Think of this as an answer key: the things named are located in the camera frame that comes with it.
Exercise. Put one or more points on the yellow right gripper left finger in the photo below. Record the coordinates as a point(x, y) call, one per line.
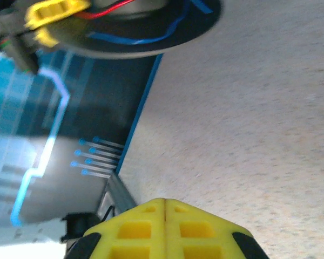
point(135, 232)

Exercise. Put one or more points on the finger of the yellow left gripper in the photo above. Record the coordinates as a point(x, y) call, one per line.
point(46, 37)
point(51, 13)

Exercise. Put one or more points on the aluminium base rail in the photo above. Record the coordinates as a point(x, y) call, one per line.
point(118, 194)

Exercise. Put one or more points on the round black plate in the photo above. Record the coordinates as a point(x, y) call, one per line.
point(199, 27)

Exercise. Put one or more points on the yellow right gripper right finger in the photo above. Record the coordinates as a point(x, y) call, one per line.
point(199, 232)

